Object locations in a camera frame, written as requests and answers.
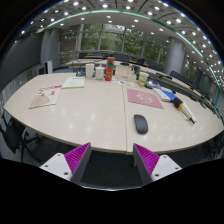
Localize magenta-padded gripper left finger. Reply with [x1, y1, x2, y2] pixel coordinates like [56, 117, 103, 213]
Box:
[39, 142, 92, 185]

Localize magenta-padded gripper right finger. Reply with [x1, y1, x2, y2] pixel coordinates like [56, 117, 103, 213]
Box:
[132, 143, 183, 186]

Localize black computer mouse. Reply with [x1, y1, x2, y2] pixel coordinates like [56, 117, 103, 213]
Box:
[133, 114, 149, 135]

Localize pink mouse pad white print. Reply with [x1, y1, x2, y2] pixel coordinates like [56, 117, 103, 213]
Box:
[126, 87, 165, 110]

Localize blue and white book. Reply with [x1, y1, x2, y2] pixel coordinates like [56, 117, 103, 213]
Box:
[152, 87, 178, 103]

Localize red and white booklet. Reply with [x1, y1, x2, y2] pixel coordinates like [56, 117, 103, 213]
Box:
[28, 84, 63, 110]

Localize paper cup green print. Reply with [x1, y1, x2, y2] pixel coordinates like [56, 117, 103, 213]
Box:
[138, 71, 150, 88]

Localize white mug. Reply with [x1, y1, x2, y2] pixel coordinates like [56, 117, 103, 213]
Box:
[95, 66, 106, 80]
[85, 63, 95, 79]

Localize white cardboard box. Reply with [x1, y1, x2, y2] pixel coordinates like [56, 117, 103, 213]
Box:
[114, 64, 137, 83]

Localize red drink bottle green band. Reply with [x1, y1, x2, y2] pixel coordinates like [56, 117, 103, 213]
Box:
[104, 56, 116, 82]

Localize black office chairs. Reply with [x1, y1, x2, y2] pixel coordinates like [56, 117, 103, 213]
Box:
[78, 49, 204, 91]

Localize ceiling lights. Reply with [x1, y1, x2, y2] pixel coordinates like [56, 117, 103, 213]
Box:
[13, 0, 224, 81]

